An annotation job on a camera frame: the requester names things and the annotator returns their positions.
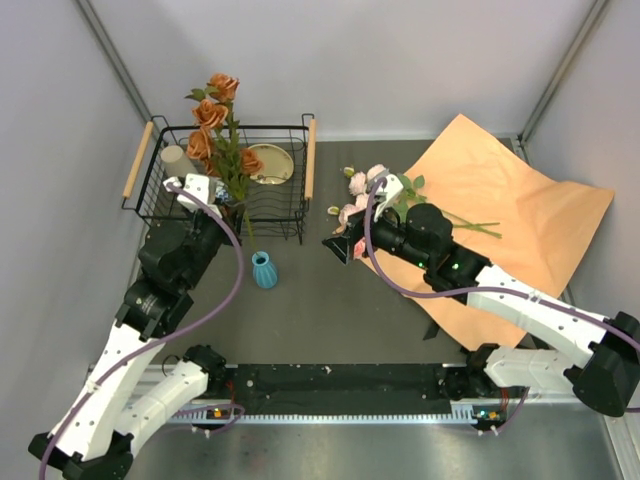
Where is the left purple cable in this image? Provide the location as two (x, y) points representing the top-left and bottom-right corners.
(38, 180), (247, 480)

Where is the yellow ceramic plate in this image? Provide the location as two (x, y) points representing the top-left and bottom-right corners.
(248, 143), (295, 186)

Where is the pink flower bunch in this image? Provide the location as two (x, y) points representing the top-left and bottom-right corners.
(327, 164), (502, 239)

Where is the green orange wrapping paper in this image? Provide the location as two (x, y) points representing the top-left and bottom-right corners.
(349, 112), (616, 352)

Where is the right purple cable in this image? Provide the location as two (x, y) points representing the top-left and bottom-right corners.
(362, 177), (640, 436)

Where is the small blue ribbed vase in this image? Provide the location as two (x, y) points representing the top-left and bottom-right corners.
(251, 251), (278, 289)

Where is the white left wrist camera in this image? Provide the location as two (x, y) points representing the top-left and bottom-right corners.
(163, 173), (221, 216)

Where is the orange rose stem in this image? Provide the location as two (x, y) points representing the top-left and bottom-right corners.
(186, 73), (263, 252)

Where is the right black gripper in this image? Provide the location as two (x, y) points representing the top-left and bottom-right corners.
(322, 199), (432, 271)

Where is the black gold-lettered ribbon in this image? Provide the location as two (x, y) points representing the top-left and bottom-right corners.
(422, 321), (440, 341)

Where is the beige paper cup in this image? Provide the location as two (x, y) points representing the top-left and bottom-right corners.
(160, 145), (198, 177)

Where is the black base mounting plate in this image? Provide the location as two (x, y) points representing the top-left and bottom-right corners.
(226, 364), (485, 400)

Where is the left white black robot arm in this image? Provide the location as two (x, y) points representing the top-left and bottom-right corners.
(28, 203), (241, 479)

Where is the white slotted cable duct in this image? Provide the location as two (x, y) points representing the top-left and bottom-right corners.
(167, 402), (506, 426)

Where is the black wire dish basket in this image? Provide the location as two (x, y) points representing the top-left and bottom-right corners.
(121, 113), (317, 241)

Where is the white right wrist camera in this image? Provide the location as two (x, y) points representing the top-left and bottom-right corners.
(368, 170), (404, 222)

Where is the purple cable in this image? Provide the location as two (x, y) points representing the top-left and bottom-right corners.
(38, 180), (247, 480)
(362, 177), (640, 436)

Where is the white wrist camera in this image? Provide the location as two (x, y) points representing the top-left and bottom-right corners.
(163, 173), (221, 216)
(368, 170), (404, 222)

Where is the blue white patterned bowl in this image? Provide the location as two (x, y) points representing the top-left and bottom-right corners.
(214, 180), (234, 204)

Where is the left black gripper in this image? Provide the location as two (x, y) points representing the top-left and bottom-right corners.
(180, 196), (247, 290)

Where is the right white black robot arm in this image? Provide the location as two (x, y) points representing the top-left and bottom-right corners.
(322, 204), (639, 417)

